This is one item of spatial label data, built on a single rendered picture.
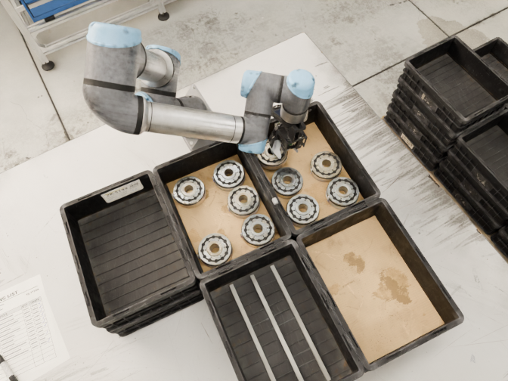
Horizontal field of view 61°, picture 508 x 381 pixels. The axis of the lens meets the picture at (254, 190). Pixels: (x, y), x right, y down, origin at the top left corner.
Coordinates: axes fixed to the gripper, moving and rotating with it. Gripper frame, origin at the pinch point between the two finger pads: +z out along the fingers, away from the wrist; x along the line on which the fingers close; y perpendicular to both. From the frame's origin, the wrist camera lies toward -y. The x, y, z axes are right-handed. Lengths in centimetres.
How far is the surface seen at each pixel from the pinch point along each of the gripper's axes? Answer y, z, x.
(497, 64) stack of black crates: -27, 40, 153
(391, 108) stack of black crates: -28, 49, 87
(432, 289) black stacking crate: 61, -4, 16
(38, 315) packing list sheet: 12, 29, -90
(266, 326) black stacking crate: 49, 8, -28
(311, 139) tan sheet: -0.8, 2.4, 12.9
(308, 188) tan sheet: 15.5, 3.7, 3.0
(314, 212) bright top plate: 24.7, 1.3, -0.5
